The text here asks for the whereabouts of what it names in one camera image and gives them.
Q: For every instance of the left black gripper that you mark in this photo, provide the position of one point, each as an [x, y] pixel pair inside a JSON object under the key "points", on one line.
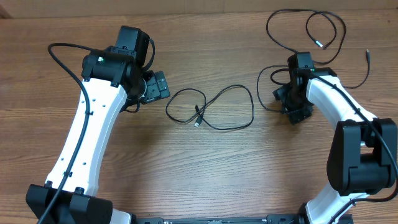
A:
{"points": [[155, 92]]}

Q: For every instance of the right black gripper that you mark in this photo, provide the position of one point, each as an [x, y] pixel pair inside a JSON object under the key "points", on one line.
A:
{"points": [[298, 114]]}

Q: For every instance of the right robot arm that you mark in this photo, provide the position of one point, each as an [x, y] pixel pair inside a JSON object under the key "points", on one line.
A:
{"points": [[363, 155]]}

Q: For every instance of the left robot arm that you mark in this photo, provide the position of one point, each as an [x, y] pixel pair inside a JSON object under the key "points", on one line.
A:
{"points": [[113, 80]]}

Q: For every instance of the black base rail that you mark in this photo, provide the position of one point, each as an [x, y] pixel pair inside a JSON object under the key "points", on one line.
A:
{"points": [[270, 219]]}

